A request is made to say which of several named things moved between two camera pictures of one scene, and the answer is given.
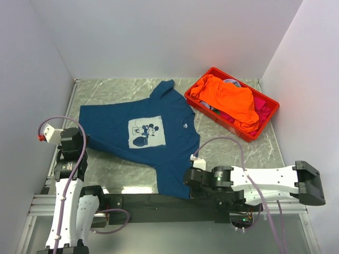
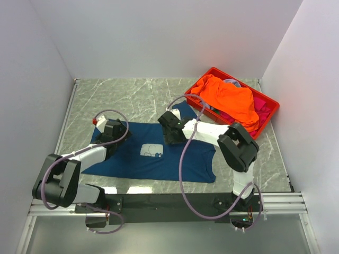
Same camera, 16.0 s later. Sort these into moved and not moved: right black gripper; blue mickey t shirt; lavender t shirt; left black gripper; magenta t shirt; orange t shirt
Moved: right black gripper; blue mickey t shirt; left black gripper
Not moved: orange t shirt; lavender t shirt; magenta t shirt
